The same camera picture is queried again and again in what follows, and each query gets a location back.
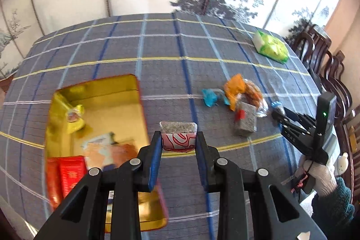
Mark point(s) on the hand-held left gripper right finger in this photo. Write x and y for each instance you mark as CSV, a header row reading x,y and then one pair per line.
x,y
202,161

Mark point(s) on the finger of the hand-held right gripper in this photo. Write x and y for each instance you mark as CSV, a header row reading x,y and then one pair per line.
x,y
292,136
298,117

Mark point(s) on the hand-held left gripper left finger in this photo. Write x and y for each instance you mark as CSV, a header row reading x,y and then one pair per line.
x,y
156,161

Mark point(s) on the blue-wrapped candy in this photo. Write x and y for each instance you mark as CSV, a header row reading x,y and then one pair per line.
x,y
210,98
277,107

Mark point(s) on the pink patterned snack packet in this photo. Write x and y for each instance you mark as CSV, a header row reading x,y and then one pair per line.
x,y
178,138

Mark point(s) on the clear packet of orange snacks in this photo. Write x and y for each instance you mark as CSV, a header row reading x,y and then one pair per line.
x,y
256,98

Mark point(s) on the grey sesame block packet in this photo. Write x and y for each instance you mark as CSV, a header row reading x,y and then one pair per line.
x,y
247,119

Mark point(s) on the navy and white snack packet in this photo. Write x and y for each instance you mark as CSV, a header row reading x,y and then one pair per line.
x,y
98,140

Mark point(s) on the red tin box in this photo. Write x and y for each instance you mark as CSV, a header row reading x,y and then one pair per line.
x,y
112,113

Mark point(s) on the orange snack packet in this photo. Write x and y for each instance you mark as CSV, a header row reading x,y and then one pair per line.
x,y
234,88

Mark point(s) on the red snack packet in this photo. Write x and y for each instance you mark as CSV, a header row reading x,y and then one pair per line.
x,y
71,175

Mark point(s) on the yellow-wrapped candy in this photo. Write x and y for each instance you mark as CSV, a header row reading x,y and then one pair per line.
x,y
75,119

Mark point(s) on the person's right hand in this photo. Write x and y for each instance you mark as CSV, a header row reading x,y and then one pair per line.
x,y
323,176

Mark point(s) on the white round charm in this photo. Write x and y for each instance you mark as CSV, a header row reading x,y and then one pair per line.
x,y
342,164

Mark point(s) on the green tissue pack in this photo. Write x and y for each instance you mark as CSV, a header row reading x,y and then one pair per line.
x,y
271,47

